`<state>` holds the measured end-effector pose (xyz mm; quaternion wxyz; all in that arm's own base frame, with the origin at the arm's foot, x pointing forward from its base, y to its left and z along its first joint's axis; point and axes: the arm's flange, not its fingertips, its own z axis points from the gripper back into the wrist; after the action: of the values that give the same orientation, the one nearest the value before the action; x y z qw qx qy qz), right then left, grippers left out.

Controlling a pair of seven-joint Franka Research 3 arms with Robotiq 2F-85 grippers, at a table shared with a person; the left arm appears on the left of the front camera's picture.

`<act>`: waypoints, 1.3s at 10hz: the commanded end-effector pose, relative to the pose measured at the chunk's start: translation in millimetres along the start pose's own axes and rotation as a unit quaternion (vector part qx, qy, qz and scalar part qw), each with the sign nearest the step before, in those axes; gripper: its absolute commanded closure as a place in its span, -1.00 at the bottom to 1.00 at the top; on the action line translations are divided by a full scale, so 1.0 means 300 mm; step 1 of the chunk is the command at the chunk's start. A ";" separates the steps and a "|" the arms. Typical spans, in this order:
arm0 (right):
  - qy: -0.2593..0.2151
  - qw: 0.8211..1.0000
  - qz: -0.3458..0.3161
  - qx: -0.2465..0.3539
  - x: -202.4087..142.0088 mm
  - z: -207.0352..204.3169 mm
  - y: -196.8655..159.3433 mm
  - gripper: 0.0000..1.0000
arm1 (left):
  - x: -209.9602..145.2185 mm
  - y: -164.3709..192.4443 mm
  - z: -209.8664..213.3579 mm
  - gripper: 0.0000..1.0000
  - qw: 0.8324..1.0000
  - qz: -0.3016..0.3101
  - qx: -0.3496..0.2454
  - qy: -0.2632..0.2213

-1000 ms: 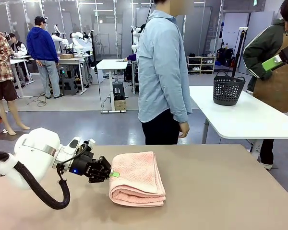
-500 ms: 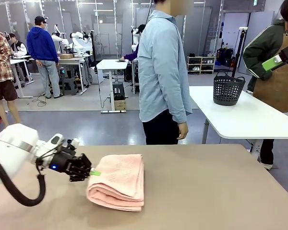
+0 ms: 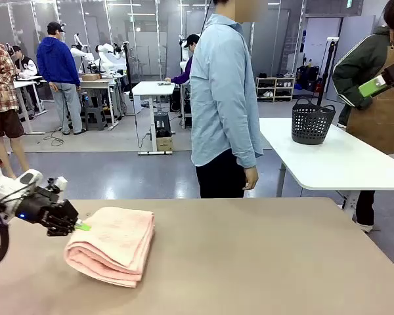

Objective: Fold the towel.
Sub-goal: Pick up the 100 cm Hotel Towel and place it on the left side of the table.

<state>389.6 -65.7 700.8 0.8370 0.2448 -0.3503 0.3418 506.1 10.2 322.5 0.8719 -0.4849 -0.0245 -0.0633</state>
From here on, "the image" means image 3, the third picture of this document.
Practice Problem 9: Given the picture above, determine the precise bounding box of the white desk with papers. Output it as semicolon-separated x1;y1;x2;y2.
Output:
12;74;49;136

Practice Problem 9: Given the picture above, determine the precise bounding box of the large white table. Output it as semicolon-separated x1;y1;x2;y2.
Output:
258;117;394;211

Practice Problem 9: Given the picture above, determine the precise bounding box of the white shoe rack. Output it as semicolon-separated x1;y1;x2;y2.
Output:
255;76;297;102

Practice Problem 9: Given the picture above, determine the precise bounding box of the black stand with white head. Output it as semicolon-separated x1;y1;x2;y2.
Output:
316;36;340;108

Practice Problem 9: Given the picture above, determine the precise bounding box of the grey desk with frame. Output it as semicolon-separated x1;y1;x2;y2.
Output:
79;77;126;131

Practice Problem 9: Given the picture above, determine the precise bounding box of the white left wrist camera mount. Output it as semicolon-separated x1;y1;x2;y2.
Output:
45;176;69;198

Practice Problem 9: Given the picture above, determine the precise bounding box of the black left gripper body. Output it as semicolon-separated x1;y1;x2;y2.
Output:
15;187;59;228

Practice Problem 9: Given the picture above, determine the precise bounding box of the cardboard box on floor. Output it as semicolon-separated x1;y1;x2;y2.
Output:
156;135;174;153

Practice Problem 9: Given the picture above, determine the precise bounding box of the person in purple top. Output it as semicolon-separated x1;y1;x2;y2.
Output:
165;33;202;85

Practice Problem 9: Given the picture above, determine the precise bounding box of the person in varsity jacket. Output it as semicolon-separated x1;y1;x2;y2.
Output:
11;45;41;79

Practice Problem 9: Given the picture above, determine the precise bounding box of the person in blue hoodie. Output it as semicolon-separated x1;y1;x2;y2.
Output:
35;21;87;136

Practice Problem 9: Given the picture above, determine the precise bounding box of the person in light blue shirt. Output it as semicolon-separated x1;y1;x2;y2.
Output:
189;0;269;200

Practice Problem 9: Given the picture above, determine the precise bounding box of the black bags pile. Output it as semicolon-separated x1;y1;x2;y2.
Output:
296;64;323;93

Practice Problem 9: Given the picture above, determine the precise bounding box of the person in brown apron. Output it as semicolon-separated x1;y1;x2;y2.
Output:
331;0;394;233

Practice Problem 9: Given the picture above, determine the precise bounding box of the black perforated laundry basket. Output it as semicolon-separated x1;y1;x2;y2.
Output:
291;96;337;146

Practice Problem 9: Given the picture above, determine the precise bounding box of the small white standing desk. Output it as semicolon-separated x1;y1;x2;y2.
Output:
131;81;177;156

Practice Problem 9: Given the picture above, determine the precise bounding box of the grey step stool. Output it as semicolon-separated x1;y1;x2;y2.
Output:
81;105;108;132

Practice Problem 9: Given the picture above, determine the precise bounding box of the person's right hand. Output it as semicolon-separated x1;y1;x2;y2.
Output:
242;165;261;192

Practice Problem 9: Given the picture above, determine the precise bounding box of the person's right forearm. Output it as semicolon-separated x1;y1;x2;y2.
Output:
234;136;265;169

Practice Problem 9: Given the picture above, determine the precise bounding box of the person in plaid shirt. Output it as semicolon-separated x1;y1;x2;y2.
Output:
0;39;31;180

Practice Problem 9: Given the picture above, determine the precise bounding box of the black tripod pole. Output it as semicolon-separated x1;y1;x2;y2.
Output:
122;41;135;93

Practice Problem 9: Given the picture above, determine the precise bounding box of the pink towel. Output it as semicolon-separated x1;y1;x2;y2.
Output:
63;206;156;289

